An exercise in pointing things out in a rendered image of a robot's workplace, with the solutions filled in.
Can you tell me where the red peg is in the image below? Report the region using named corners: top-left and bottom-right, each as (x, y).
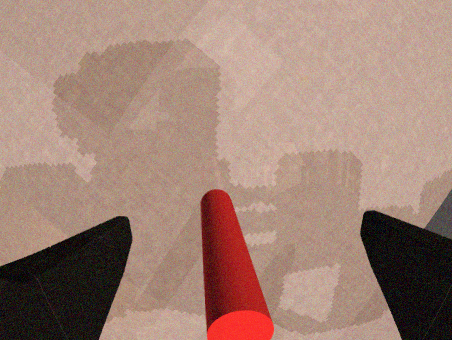
top-left (201, 190), bottom-right (274, 340)

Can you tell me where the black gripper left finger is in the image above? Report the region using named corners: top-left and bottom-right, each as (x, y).
top-left (0, 217), bottom-right (132, 340)

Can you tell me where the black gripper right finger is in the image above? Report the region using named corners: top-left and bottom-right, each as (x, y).
top-left (360, 210), bottom-right (452, 340)

